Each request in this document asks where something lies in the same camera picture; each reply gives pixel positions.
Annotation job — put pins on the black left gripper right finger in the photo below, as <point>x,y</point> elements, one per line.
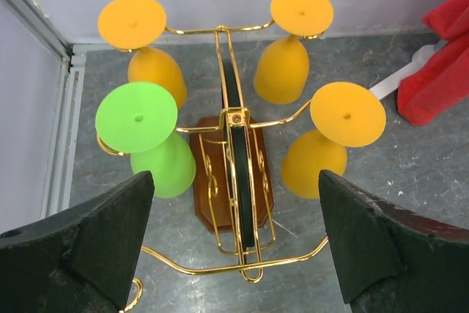
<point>388,258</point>

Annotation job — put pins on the green plastic goblet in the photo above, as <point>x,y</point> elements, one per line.
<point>139,120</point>

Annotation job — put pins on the white stand foot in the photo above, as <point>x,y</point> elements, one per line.
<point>419,59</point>

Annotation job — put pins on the red cloth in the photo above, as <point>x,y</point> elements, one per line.
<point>443,81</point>

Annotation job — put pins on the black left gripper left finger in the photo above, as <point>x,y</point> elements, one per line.
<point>82,259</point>

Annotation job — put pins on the orange plastic goblet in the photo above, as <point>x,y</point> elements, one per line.
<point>283,67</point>
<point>132,26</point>
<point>344,115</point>

